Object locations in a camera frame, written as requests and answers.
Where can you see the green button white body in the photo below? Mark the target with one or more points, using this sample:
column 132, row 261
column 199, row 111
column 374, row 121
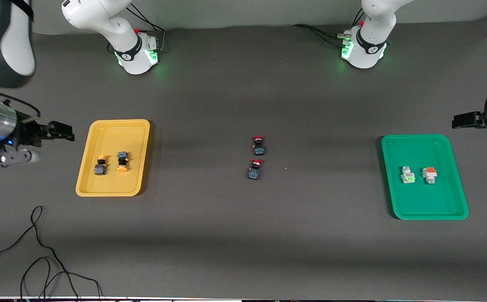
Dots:
column 407, row 175

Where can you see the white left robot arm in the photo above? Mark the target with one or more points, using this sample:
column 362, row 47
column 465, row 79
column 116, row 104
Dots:
column 369, row 37

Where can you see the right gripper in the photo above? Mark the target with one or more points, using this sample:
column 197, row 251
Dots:
column 27, row 133

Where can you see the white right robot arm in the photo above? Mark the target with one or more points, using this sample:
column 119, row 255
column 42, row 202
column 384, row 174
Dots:
column 4, row 42

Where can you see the red push button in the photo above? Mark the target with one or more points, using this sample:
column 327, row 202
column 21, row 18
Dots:
column 255, row 170
column 259, row 146

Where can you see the green button orange block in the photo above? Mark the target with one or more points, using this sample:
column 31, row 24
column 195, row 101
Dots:
column 429, row 174

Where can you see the yellow plastic tray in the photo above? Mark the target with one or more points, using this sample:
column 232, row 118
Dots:
column 113, row 184

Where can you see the yellow push button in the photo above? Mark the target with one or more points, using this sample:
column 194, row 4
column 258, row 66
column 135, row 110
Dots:
column 100, row 165
column 122, row 161

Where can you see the green plastic tray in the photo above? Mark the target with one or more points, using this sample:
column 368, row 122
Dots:
column 423, row 201

